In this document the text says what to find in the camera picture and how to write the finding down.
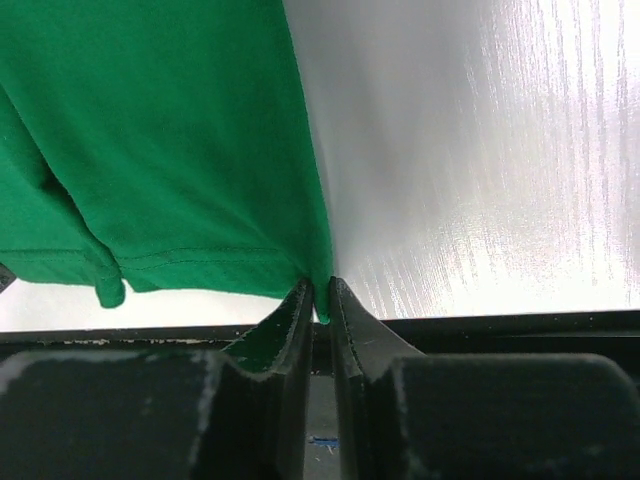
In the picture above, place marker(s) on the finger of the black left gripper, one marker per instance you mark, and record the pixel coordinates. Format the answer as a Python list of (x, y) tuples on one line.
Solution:
[(7, 278)]

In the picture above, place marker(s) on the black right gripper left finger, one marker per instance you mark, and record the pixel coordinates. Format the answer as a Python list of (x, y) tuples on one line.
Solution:
[(177, 403)]

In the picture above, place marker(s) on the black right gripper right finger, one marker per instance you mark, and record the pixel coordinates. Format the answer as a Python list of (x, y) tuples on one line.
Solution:
[(405, 413)]

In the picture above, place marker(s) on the green t shirt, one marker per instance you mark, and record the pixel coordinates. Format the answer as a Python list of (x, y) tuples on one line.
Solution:
[(152, 145)]

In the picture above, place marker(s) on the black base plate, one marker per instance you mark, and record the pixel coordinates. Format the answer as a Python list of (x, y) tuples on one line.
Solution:
[(614, 335)]

